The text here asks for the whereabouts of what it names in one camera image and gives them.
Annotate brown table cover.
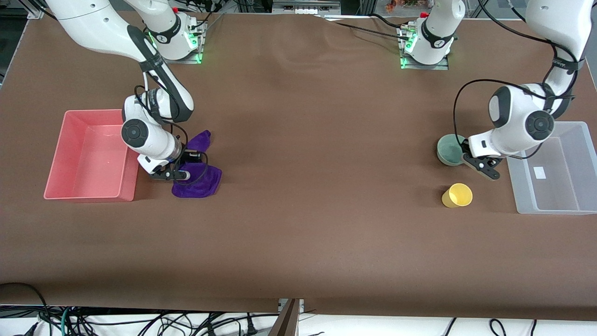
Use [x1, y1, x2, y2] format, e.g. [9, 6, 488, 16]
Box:
[0, 8, 597, 322]

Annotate tangled black cables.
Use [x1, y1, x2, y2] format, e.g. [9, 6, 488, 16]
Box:
[68, 312, 280, 336]

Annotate thick black floor cable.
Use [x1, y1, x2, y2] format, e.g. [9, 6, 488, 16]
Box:
[0, 282, 53, 336]

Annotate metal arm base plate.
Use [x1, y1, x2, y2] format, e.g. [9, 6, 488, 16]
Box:
[397, 24, 450, 71]
[153, 21, 207, 64]

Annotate long black table cable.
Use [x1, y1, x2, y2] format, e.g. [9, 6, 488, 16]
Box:
[322, 15, 413, 39]

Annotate purple cloth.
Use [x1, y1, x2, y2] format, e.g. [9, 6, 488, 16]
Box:
[171, 130, 223, 199]

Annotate grey power strip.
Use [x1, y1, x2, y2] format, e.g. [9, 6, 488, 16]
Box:
[272, 0, 342, 15]

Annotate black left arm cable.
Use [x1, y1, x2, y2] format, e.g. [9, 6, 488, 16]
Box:
[453, 0, 581, 160]

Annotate pink plastic bin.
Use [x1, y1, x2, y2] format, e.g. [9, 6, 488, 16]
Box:
[43, 109, 140, 202]

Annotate pale green bowl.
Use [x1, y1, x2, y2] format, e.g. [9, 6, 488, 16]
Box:
[437, 134, 468, 167]

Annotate yellow cup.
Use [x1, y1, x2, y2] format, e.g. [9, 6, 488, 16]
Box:
[442, 183, 473, 208]

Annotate clear plastic bin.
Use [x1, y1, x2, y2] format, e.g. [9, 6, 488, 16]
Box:
[506, 121, 597, 215]

